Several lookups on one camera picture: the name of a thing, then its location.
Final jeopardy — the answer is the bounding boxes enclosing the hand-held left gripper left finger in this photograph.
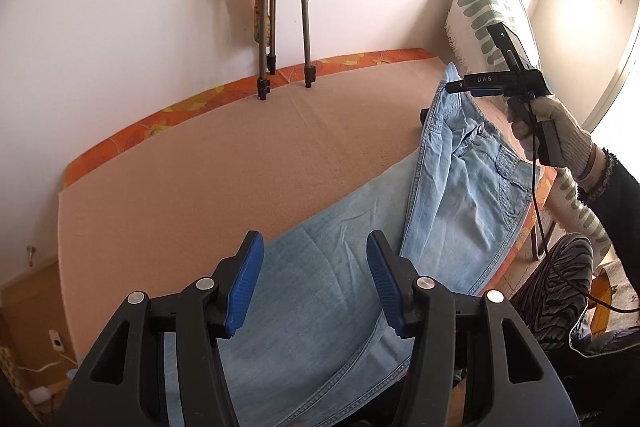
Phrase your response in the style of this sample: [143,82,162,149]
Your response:
[59,231,265,427]

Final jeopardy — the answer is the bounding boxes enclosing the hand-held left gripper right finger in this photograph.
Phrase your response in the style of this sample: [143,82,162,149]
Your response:
[366,231,581,427]

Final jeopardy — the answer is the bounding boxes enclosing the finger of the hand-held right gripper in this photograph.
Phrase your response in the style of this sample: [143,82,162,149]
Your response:
[445,74,506,98]

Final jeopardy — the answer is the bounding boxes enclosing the light blue denim pants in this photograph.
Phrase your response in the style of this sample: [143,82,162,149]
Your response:
[165,63,543,427]

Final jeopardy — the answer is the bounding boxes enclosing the person's right forearm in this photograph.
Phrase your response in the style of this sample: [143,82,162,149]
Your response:
[575,147,640,288]

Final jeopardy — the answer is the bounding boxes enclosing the person's right hand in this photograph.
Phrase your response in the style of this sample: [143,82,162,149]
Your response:
[506,96,598,180]

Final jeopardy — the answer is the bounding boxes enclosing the beige blanket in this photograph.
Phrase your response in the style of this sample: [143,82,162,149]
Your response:
[59,57,501,358]

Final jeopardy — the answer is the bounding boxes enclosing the metal furniture leg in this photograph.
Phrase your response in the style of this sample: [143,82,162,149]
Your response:
[531,202,551,261]

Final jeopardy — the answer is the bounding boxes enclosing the person's zebra striped leg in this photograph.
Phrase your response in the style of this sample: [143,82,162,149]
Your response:
[510,233,596,388]

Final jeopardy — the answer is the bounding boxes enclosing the orange floral bedsheet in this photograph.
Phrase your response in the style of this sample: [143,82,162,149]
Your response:
[64,48,557,303]

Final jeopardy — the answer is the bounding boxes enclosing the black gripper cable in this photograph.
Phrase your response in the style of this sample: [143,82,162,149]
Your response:
[522,99,638,314]

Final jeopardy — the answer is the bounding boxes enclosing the grey camera tripod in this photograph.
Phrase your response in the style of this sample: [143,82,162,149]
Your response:
[255,0,318,102]

